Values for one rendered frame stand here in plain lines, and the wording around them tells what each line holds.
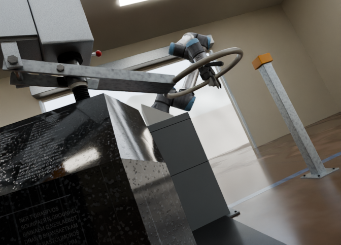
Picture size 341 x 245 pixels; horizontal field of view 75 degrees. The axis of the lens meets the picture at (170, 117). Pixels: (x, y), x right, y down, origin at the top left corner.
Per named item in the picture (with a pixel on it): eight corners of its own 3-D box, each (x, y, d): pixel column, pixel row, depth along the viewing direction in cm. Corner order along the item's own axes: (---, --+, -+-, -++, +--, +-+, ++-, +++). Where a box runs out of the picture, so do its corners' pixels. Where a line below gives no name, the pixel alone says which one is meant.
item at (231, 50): (191, 63, 90) (188, 57, 91) (152, 107, 132) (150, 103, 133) (262, 44, 115) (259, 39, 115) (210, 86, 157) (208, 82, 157)
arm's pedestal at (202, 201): (168, 226, 198) (136, 138, 213) (216, 203, 209) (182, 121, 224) (177, 243, 150) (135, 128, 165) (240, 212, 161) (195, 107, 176)
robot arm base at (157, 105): (146, 111, 203) (150, 102, 206) (165, 119, 208) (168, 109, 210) (151, 107, 185) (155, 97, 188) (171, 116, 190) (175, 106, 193)
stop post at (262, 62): (339, 168, 169) (275, 47, 189) (319, 178, 165) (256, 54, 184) (318, 169, 189) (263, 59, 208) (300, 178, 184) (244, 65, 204)
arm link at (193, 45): (196, 41, 155) (197, 34, 145) (205, 56, 153) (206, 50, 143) (184, 47, 155) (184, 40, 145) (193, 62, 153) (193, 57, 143)
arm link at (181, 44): (186, 29, 213) (169, 41, 155) (198, 32, 212) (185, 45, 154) (183, 41, 219) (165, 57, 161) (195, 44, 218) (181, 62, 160)
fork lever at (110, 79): (-1, 64, 75) (1, 51, 77) (11, 88, 92) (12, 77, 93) (179, 80, 104) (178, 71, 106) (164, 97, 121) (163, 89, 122)
